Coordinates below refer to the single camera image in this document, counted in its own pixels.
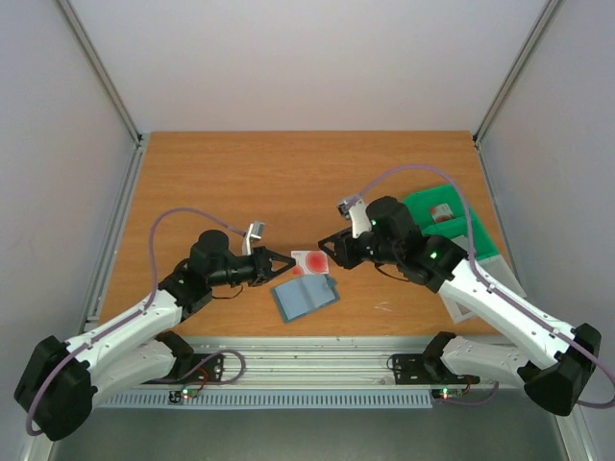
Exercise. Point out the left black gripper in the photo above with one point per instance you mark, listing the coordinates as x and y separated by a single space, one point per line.
262 265

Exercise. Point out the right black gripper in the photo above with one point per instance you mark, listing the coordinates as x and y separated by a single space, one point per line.
344 248

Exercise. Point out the red circle card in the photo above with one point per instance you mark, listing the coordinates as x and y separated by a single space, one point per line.
310 263

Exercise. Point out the blue card holder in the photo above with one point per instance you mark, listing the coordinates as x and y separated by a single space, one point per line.
304 295

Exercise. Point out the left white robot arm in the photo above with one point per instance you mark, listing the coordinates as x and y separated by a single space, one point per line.
65 380

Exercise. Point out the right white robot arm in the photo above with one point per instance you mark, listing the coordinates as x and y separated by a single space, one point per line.
549 359

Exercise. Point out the red white card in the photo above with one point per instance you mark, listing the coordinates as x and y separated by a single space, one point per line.
441 213

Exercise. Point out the green bin far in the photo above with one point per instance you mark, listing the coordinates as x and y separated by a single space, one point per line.
419 203

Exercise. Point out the white tray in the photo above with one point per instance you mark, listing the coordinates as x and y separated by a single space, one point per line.
495 266

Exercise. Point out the left circuit board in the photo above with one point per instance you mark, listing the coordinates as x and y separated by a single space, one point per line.
182 396

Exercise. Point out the circuit board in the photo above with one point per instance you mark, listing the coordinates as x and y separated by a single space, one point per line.
447 393
182 396

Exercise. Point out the right circuit board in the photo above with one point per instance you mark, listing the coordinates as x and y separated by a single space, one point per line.
447 393

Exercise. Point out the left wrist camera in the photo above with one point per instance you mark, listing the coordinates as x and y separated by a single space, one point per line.
251 236

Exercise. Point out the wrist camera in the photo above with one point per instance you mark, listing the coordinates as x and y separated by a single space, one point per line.
251 236
354 209

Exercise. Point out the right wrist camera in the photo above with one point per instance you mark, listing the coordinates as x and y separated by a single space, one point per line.
354 209

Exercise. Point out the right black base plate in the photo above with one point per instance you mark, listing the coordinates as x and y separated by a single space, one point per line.
411 369

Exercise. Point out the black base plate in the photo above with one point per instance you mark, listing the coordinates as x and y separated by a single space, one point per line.
411 369
211 367

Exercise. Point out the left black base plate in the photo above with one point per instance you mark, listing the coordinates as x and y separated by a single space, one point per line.
211 367

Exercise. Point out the grey slotted cable duct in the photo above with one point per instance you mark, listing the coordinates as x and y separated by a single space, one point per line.
229 399

